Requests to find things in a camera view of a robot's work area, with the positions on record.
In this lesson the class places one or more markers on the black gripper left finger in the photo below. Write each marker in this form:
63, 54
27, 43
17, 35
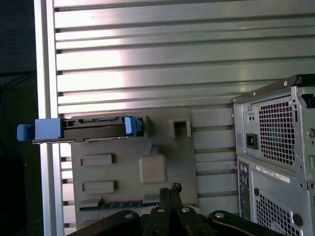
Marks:
157, 221

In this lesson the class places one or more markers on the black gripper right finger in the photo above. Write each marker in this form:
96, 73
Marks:
197, 223

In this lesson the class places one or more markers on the hard disk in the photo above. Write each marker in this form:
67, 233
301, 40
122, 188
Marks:
98, 131

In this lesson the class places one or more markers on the RAM stick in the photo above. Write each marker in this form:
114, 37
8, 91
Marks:
123, 205

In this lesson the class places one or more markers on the grey parts rack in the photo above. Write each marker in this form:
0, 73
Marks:
123, 172

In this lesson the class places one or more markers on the black PC case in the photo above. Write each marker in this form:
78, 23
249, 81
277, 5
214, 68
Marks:
270, 186

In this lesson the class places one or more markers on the grey power supply unit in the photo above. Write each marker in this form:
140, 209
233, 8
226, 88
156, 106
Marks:
275, 132

